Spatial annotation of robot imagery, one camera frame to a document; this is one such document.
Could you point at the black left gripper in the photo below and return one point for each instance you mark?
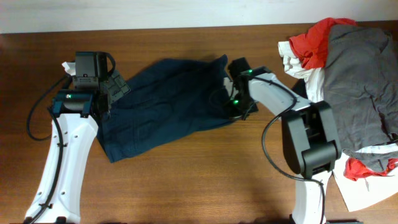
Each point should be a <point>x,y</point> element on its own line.
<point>116,86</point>

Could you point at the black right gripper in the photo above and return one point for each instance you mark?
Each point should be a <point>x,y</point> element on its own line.
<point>236,114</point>

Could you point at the dark blue shorts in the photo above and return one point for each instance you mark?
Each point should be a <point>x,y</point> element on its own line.
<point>169,100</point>

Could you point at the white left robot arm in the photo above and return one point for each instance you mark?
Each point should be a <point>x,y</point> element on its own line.
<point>76,111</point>

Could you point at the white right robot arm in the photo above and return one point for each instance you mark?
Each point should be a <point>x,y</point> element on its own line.
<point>309,136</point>

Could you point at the black garment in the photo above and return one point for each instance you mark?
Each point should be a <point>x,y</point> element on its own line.
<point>300,90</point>

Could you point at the red garment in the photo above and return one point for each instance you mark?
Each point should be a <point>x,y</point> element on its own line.
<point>311,48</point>

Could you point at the grey garment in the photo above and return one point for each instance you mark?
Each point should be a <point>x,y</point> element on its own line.
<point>360,84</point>

